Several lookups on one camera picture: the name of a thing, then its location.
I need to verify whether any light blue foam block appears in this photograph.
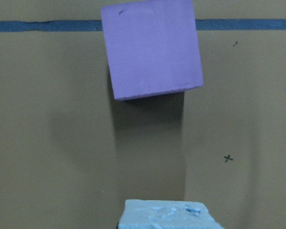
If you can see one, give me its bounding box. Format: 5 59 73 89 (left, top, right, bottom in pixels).
117 199 222 229

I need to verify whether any purple foam block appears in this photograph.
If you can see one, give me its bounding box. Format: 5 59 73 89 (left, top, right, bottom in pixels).
101 0 204 101

